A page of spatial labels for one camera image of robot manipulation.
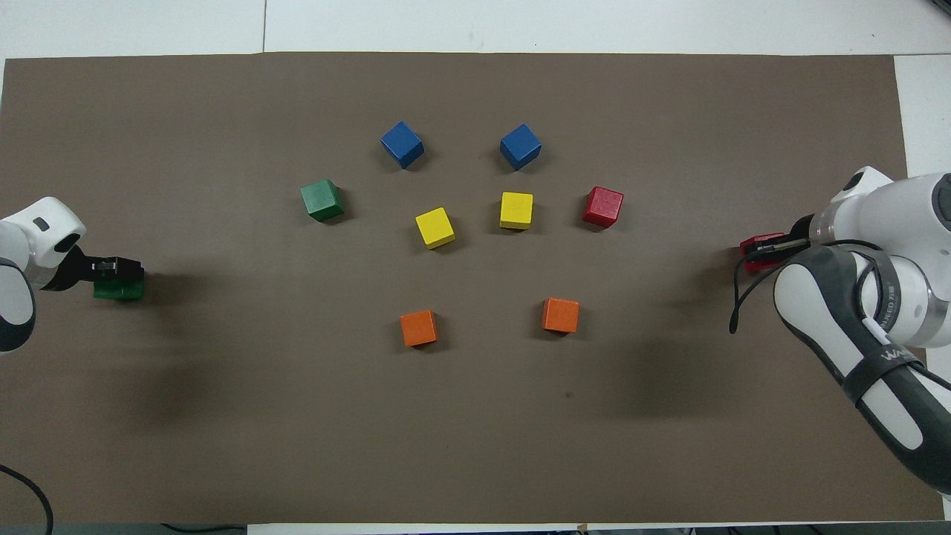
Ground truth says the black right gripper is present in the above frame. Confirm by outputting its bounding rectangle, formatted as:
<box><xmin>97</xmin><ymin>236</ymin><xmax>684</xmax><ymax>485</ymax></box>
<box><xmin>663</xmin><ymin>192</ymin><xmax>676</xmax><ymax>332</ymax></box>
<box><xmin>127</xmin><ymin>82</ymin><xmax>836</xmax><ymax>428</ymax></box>
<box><xmin>748</xmin><ymin>213</ymin><xmax>819</xmax><ymax>263</ymax></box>

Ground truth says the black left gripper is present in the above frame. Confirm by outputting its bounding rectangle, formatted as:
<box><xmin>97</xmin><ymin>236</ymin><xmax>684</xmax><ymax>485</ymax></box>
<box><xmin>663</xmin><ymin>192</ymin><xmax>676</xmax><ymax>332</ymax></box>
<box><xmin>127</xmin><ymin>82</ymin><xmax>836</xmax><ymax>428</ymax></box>
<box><xmin>45</xmin><ymin>247</ymin><xmax>145</xmax><ymax>292</ymax></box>

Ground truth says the green wooden cube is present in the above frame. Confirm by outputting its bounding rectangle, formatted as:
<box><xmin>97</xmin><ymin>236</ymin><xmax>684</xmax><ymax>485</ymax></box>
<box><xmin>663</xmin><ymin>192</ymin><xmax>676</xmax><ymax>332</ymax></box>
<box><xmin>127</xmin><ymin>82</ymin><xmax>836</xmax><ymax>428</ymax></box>
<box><xmin>300</xmin><ymin>179</ymin><xmax>345</xmax><ymax>223</ymax></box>
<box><xmin>93</xmin><ymin>276</ymin><xmax>145</xmax><ymax>302</ymax></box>

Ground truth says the red wooden cube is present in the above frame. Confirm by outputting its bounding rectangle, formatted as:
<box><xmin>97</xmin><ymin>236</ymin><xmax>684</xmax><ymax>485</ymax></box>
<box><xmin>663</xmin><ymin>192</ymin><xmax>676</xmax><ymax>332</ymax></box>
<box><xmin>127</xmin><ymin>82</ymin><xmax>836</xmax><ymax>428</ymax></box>
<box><xmin>581</xmin><ymin>186</ymin><xmax>625</xmax><ymax>228</ymax></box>
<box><xmin>740</xmin><ymin>233</ymin><xmax>792</xmax><ymax>273</ymax></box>

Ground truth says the brown table mat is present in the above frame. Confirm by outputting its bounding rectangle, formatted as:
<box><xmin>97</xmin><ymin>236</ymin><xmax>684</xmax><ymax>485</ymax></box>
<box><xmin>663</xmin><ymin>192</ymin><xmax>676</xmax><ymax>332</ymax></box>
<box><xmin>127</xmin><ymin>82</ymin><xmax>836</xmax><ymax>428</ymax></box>
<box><xmin>0</xmin><ymin>51</ymin><xmax>946</xmax><ymax>527</ymax></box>

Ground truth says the orange wooden cube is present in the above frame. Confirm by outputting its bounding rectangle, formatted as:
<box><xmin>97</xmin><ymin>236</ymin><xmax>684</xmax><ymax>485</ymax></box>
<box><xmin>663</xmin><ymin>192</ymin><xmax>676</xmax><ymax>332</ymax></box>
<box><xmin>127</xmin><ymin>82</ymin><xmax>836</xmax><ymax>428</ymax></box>
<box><xmin>542</xmin><ymin>297</ymin><xmax>580</xmax><ymax>334</ymax></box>
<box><xmin>400</xmin><ymin>309</ymin><xmax>439</xmax><ymax>348</ymax></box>

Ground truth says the yellow wooden cube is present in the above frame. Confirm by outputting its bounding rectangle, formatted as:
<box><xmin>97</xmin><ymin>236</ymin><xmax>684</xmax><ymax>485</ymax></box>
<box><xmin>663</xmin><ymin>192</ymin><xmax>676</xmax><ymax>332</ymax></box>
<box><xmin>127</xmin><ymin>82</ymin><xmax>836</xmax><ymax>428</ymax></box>
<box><xmin>415</xmin><ymin>207</ymin><xmax>457</xmax><ymax>250</ymax></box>
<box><xmin>499</xmin><ymin>191</ymin><xmax>535</xmax><ymax>231</ymax></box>

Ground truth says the blue wooden cube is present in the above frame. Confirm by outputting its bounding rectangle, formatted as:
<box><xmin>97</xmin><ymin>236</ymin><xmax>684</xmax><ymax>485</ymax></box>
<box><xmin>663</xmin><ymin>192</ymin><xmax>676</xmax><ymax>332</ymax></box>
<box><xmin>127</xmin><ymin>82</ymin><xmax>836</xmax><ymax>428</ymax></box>
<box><xmin>380</xmin><ymin>120</ymin><xmax>426</xmax><ymax>170</ymax></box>
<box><xmin>499</xmin><ymin>123</ymin><xmax>543</xmax><ymax>172</ymax></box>

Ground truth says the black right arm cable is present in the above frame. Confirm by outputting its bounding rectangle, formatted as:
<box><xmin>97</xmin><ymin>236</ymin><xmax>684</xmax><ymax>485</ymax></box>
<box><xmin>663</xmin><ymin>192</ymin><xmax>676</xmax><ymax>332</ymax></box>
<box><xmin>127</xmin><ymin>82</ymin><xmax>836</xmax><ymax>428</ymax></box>
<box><xmin>730</xmin><ymin>238</ymin><xmax>896</xmax><ymax>335</ymax></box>

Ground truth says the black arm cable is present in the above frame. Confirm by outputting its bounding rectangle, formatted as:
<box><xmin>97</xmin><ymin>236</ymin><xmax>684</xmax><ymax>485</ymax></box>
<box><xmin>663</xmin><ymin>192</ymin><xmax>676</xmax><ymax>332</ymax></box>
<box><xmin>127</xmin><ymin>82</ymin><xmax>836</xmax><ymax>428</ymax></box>
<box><xmin>730</xmin><ymin>238</ymin><xmax>896</xmax><ymax>335</ymax></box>
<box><xmin>0</xmin><ymin>464</ymin><xmax>55</xmax><ymax>535</ymax></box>

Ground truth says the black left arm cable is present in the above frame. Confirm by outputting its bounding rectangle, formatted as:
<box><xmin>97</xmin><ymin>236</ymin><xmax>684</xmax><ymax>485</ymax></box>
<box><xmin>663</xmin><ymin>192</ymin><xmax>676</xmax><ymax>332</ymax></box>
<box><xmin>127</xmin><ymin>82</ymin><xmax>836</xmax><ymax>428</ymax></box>
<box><xmin>0</xmin><ymin>464</ymin><xmax>55</xmax><ymax>535</ymax></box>

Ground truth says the black floor cable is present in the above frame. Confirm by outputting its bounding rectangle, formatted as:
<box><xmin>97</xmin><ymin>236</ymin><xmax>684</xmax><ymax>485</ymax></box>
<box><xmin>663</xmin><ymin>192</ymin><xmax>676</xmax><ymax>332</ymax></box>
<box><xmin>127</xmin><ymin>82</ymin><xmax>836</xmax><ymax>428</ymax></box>
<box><xmin>160</xmin><ymin>522</ymin><xmax>248</xmax><ymax>534</ymax></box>

